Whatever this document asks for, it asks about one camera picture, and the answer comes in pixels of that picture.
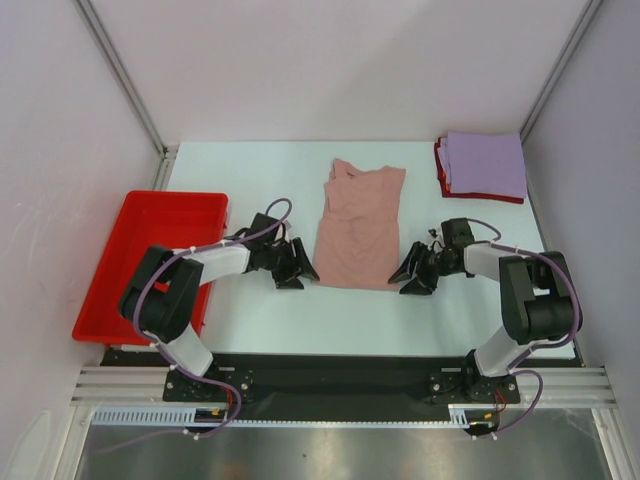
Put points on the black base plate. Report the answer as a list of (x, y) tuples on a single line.
[(336, 388)]

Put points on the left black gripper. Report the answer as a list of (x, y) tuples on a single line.
[(302, 260)]

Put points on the white cable duct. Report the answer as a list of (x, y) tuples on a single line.
[(210, 417)]

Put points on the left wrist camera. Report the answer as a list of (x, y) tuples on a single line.
[(264, 231)]

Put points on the folded lilac t shirt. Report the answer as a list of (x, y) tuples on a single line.
[(485, 164)]

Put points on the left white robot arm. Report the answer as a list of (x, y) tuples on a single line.
[(161, 295)]

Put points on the folded red t shirt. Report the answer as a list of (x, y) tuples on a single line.
[(480, 196)]

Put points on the aluminium frame rail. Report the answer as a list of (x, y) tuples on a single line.
[(570, 388)]

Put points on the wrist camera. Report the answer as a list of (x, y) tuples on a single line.
[(453, 233), (264, 231)]

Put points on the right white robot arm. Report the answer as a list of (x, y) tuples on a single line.
[(538, 303)]

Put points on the red plastic bin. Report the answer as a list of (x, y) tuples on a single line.
[(169, 219)]

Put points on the folded orange t shirt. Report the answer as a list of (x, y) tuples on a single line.
[(446, 187)]

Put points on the pink t shirt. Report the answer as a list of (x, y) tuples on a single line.
[(358, 239)]

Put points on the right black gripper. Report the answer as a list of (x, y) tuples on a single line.
[(427, 265)]

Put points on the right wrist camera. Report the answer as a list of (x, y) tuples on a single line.
[(453, 233)]

